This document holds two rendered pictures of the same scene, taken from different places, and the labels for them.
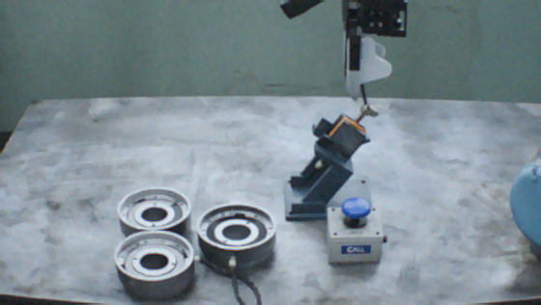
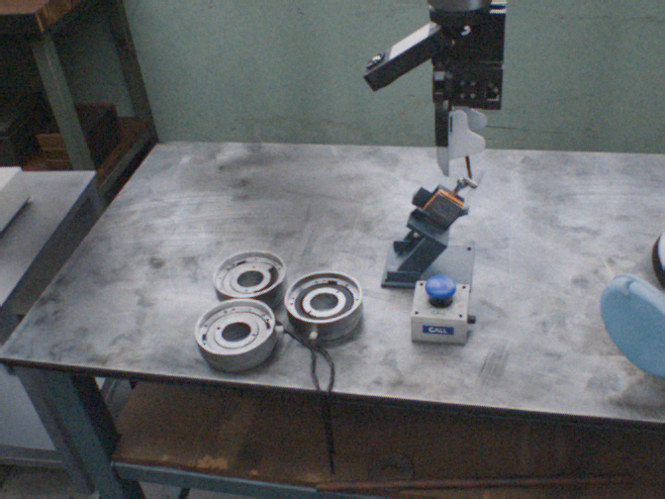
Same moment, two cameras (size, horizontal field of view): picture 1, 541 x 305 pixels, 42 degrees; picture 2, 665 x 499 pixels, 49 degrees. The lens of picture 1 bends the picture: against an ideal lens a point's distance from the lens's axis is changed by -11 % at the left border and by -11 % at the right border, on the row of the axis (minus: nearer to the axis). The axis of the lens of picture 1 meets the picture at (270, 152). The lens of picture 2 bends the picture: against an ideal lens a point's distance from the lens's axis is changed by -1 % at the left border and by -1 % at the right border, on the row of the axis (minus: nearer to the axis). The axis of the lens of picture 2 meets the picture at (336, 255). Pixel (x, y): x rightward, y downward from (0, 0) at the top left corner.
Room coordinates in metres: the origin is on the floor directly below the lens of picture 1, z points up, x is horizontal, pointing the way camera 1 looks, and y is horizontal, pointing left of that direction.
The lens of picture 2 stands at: (0.11, -0.17, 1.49)
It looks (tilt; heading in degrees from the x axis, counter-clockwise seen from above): 38 degrees down; 15
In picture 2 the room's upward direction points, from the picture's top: 6 degrees counter-clockwise
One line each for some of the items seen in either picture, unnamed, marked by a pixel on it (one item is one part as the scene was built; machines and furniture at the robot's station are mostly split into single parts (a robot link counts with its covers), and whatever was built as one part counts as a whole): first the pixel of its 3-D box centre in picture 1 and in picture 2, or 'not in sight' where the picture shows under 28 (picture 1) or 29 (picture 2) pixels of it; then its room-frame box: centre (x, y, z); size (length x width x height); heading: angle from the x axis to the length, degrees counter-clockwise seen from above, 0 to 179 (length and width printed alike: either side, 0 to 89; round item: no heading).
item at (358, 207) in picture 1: (355, 218); (440, 297); (0.83, -0.11, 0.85); 0.04 x 0.04 x 0.05
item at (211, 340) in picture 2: (155, 266); (237, 337); (0.77, 0.15, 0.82); 0.08 x 0.08 x 0.02
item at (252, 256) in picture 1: (237, 236); (325, 306); (0.83, 0.04, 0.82); 0.10 x 0.10 x 0.04
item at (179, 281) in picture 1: (155, 266); (237, 336); (0.77, 0.15, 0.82); 0.10 x 0.10 x 0.04
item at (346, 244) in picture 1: (357, 234); (444, 312); (0.83, -0.12, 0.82); 0.08 x 0.07 x 0.05; 89
